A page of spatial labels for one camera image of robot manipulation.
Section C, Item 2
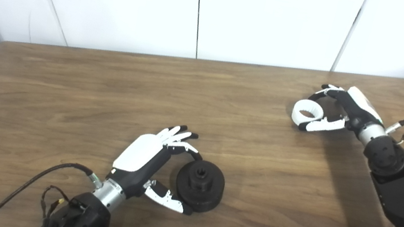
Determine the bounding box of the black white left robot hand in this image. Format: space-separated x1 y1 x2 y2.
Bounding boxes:
102 113 208 216

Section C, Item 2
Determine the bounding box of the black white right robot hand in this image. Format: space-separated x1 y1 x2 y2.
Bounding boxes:
298 78 391 145

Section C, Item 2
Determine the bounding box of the white plastic ring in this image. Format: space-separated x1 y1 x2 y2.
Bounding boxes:
290 98 327 132

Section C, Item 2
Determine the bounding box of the round black part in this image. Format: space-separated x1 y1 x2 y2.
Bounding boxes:
171 156 229 217

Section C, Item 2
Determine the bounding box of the thin left arm wire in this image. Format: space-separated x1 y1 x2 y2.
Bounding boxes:
37 184 72 223

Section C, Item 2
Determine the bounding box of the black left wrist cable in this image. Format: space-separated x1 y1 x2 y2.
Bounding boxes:
0 150 106 227

